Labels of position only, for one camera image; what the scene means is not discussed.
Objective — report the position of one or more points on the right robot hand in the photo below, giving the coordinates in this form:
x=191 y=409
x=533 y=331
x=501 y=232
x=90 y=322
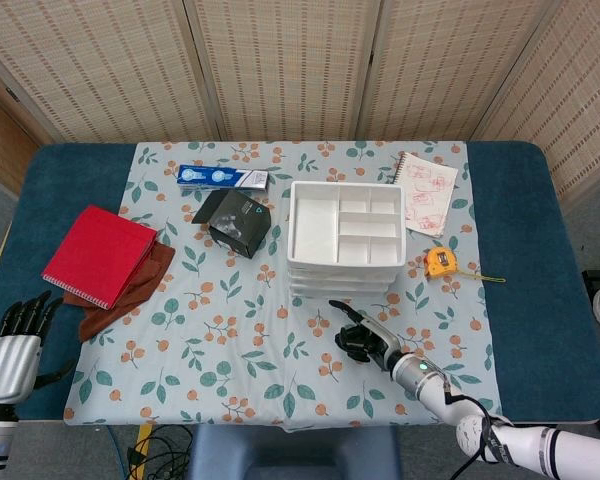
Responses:
x=382 y=340

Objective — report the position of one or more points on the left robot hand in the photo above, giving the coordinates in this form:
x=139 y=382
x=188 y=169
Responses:
x=10 y=360

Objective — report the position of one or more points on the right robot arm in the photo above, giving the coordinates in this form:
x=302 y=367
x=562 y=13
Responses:
x=430 y=382

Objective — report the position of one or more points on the white plastic drawer organizer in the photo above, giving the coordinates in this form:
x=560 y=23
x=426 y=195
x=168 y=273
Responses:
x=312 y=225

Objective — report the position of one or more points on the yellow tape measure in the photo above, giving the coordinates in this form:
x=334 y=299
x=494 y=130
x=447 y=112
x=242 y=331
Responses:
x=439 y=262

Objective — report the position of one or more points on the red spiral notebook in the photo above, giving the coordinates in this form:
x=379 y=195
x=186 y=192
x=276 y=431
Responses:
x=100 y=255

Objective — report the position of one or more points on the blue padded seat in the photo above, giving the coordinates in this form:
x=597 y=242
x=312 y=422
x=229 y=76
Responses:
x=290 y=450

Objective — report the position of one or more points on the spiral notepad with red drawings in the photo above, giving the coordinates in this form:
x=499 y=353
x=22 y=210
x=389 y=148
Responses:
x=430 y=200

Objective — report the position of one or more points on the floral print tablecloth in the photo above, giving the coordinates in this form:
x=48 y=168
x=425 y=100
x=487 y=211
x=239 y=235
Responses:
x=230 y=350

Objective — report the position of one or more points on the brown cloth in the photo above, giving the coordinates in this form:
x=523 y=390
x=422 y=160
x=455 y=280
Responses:
x=145 y=280

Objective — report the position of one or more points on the black cardboard box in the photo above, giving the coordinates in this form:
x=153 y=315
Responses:
x=240 y=235

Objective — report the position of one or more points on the wooden door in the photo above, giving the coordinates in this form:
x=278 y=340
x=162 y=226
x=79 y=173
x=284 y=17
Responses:
x=0 y=150

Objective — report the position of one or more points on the blue toothpaste box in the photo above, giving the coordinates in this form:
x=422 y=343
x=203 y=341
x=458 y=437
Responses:
x=220 y=176

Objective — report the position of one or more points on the woven folding screen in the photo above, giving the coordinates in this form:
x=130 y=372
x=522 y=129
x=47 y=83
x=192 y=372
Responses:
x=280 y=65

